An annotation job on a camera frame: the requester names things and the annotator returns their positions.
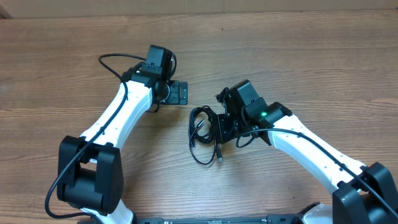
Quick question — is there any black USB cable bundle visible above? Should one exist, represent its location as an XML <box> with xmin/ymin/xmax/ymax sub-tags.
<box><xmin>188</xmin><ymin>105</ymin><xmax>224</xmax><ymax>166</ymax></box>

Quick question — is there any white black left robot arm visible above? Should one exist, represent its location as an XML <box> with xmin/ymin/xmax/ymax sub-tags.
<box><xmin>45</xmin><ymin>45</ymin><xmax>188</xmax><ymax>223</ymax></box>

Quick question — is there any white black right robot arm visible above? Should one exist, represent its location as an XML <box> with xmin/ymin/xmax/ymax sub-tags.
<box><xmin>216</xmin><ymin>80</ymin><xmax>397</xmax><ymax>224</ymax></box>

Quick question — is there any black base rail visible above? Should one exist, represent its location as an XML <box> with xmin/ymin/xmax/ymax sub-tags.
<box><xmin>130</xmin><ymin>214</ymin><xmax>304</xmax><ymax>224</ymax></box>

